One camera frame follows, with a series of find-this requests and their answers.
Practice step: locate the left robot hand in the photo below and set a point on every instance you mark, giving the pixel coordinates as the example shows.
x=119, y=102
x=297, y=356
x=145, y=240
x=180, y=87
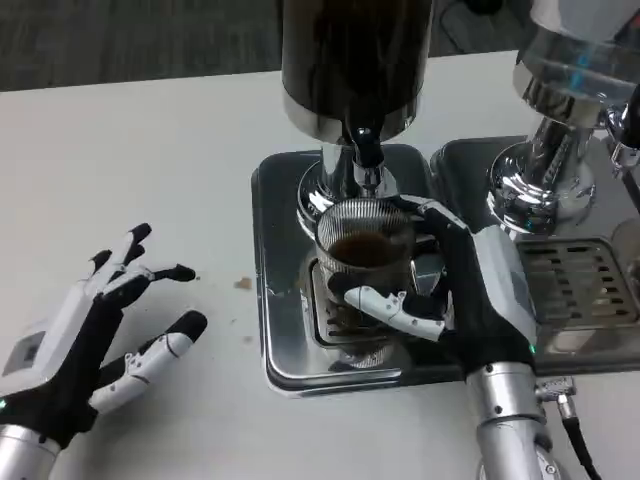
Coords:
x=70, y=350

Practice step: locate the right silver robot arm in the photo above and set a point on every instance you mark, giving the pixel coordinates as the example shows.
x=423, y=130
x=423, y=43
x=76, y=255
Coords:
x=505, y=410

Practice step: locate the steel slotted drip grid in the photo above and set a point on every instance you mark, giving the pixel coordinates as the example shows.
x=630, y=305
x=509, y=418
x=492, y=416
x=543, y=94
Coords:
x=425, y=280
x=575, y=280

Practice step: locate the clear chrome drink dispenser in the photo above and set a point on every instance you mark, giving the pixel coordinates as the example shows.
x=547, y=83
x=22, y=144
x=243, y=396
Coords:
x=565, y=75

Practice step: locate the clear ribbed glass cup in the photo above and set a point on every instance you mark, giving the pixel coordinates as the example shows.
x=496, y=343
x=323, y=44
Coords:
x=350, y=220
x=631, y=240

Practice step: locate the dark drink dispenser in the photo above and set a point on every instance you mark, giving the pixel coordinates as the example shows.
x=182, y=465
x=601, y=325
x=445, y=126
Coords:
x=350, y=60

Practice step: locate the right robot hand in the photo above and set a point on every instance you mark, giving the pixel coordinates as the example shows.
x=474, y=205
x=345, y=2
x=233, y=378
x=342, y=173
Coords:
x=495, y=290

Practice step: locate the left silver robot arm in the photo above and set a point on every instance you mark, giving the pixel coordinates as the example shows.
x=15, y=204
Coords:
x=20, y=455

